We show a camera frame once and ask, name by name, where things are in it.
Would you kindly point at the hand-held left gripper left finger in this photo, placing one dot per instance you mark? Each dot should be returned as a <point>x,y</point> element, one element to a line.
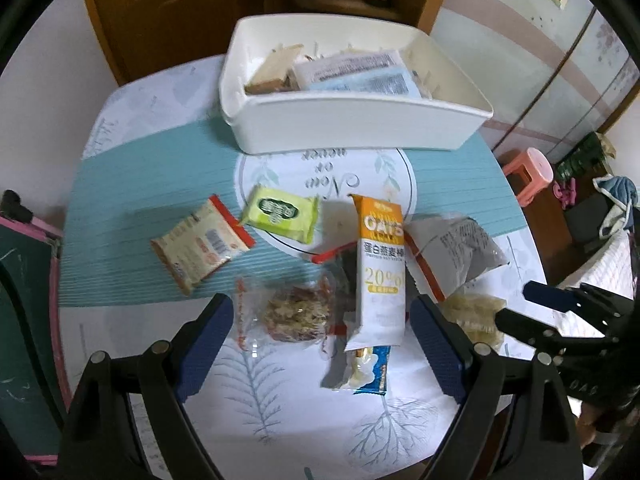
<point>205,350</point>

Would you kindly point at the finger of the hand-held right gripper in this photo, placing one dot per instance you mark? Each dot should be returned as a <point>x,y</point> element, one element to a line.
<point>520,327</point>
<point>545,295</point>

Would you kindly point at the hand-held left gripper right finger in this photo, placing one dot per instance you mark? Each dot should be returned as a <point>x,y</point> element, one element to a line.
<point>440,350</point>

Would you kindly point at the yellow puffed cracker packet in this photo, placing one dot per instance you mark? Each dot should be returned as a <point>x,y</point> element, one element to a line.
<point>475,315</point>

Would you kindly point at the blue yellow snack packet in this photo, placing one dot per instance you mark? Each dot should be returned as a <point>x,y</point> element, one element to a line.
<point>367,367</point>

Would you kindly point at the white grey-print packet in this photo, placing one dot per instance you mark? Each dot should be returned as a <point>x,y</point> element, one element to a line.
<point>460,250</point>

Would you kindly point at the clear nut cluster packet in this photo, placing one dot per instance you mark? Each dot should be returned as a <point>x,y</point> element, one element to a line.
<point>295,312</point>

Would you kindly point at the orange white oat bar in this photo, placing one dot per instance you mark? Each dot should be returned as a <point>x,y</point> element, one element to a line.
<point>380,270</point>

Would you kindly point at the red-edged cracker packet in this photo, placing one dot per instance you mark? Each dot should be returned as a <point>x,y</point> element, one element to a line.
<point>200,245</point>

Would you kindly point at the dark red-edged snack packet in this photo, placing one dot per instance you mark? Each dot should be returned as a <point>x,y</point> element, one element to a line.
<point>345,280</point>

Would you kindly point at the green snack packet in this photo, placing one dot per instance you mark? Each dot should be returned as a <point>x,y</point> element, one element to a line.
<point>280,212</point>

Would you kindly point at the white plastic bin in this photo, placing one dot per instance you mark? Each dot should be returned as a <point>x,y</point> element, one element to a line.
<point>350,125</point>

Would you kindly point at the brown wafer packet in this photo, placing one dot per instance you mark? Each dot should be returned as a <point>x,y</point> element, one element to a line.
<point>272,70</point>

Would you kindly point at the large clear blue-label packet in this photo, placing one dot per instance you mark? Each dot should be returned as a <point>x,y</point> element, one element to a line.
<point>350,72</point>

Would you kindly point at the white quilted bedding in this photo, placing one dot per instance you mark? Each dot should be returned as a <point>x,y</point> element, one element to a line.
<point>605,270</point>

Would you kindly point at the black bulky object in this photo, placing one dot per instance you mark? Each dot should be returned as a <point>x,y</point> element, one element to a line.
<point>585,215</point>

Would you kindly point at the pink toy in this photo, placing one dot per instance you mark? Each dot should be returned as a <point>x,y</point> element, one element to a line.
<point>565,192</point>

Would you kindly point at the blue towel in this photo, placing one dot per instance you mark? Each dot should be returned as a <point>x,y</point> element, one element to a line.
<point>617,187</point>

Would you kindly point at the pink plastic stool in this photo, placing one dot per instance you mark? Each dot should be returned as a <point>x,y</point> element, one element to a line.
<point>535,165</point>

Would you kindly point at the green box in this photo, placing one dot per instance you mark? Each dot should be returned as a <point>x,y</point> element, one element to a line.
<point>585,155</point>

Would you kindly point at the pale sliding wardrobe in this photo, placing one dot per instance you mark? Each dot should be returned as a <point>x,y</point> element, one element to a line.
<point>500,85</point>

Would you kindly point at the black clamp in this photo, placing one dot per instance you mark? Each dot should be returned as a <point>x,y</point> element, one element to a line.
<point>12,205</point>

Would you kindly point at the wooden door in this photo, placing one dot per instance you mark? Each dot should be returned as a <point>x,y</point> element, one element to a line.
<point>165,10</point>

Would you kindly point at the green chalkboard pink frame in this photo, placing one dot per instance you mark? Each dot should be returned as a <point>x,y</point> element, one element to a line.
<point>25,320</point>

